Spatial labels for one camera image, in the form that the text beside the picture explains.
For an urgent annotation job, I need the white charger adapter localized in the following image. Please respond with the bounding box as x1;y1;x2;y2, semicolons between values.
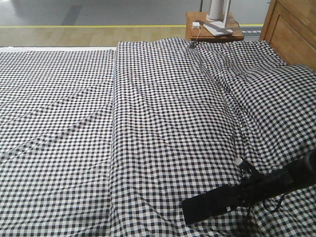
192;22;200;29

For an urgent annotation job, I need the white lamp base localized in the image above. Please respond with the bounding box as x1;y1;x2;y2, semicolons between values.
203;22;233;37

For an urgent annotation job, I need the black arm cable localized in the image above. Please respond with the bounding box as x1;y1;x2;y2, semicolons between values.
244;192;287;223

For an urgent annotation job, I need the black white checkered duvet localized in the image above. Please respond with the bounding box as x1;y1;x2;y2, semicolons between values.
110;38;316;237

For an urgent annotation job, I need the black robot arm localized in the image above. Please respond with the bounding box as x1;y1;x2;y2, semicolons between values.
181;151;316;225

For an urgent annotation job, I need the checkered bed sheet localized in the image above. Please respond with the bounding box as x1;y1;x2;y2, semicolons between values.
0;50;115;237

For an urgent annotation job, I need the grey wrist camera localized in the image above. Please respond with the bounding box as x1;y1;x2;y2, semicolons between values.
235;158;244;168

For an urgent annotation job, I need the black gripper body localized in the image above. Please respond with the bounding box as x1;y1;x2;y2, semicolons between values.
238;170;294;205

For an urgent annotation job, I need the white cylinder lamp post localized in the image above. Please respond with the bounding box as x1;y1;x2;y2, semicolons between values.
206;0;231;22

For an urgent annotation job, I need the wooden headboard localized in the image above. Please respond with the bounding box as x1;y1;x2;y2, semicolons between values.
260;0;316;70

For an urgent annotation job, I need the wooden nightstand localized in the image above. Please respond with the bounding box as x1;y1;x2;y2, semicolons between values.
185;11;245;42

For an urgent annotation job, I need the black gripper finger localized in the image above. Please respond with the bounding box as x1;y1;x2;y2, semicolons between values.
181;185;241;225

